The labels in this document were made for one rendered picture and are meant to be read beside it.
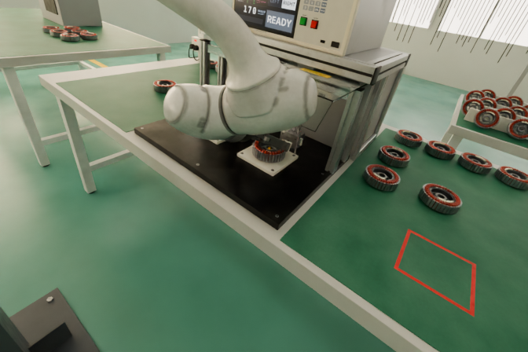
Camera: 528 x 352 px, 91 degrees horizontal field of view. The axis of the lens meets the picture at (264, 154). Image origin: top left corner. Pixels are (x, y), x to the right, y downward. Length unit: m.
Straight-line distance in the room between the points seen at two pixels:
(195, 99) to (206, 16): 0.14
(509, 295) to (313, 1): 0.86
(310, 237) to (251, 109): 0.37
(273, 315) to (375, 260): 0.79
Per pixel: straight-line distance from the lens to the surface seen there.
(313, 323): 1.43
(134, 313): 1.43
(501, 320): 0.79
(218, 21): 0.43
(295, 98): 0.43
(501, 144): 1.84
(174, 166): 0.86
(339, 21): 0.82
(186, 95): 0.50
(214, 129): 0.51
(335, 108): 0.99
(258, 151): 0.82
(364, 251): 0.71
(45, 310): 1.54
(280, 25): 0.92
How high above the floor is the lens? 1.25
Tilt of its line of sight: 32 degrees down
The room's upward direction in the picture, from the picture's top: 9 degrees clockwise
